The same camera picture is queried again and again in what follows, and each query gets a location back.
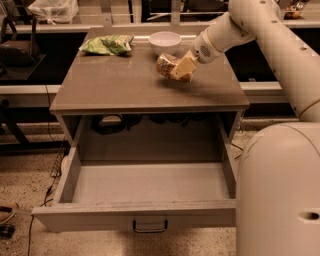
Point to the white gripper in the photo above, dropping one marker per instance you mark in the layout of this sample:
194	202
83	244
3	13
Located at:
202	49

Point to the crushed orange can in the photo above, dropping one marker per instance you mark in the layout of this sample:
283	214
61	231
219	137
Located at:
166	63

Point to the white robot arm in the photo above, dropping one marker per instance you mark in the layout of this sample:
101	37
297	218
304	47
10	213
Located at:
278	181

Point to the grey drawer cabinet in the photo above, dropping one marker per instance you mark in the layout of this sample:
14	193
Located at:
130	85

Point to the open grey top drawer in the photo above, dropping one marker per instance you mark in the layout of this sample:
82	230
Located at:
153	172

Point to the white bowl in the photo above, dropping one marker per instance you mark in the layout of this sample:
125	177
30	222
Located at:
164	42

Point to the green chip bag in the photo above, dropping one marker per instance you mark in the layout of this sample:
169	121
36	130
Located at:
108	45

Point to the white plastic bag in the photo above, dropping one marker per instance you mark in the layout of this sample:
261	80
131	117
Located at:
54	11

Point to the dark chair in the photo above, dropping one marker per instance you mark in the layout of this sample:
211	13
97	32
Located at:
18	58

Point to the black drawer handle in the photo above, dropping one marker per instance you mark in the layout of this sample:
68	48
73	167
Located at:
149	228

